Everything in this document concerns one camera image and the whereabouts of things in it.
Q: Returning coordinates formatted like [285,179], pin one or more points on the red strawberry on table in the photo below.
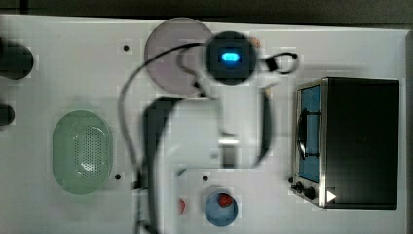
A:
[182,206]

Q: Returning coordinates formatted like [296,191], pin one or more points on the grey round plate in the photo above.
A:
[177,71]

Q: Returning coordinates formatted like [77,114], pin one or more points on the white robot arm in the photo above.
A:
[229,127]

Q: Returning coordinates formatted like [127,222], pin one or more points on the silver toaster oven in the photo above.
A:
[346,143]

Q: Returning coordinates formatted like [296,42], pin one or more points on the small black pot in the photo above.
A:
[7,114]

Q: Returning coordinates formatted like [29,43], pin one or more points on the blue bowl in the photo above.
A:
[217,216]

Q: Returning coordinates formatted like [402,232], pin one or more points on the large black pot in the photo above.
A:
[16,60]

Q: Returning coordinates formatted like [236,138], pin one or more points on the red strawberry in bowl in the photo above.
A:
[224,200]

